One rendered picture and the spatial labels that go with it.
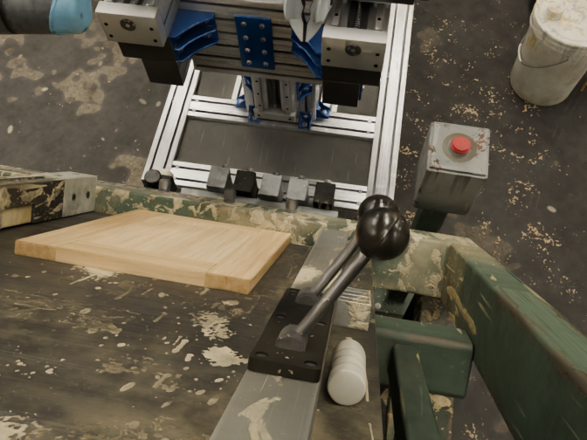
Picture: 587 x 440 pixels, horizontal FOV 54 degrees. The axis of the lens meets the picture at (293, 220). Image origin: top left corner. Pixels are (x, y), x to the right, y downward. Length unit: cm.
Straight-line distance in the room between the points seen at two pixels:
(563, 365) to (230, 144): 165
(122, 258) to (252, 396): 43
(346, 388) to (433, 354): 36
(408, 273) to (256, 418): 81
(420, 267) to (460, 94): 145
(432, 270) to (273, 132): 108
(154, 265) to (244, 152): 131
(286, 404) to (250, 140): 172
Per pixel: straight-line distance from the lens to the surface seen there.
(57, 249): 80
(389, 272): 112
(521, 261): 217
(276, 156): 200
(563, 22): 234
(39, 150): 250
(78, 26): 93
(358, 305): 65
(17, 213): 99
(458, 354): 81
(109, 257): 77
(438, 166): 116
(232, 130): 207
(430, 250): 111
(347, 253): 52
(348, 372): 45
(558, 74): 239
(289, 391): 38
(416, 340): 80
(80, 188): 115
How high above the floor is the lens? 190
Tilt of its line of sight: 65 degrees down
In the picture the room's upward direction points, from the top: 4 degrees counter-clockwise
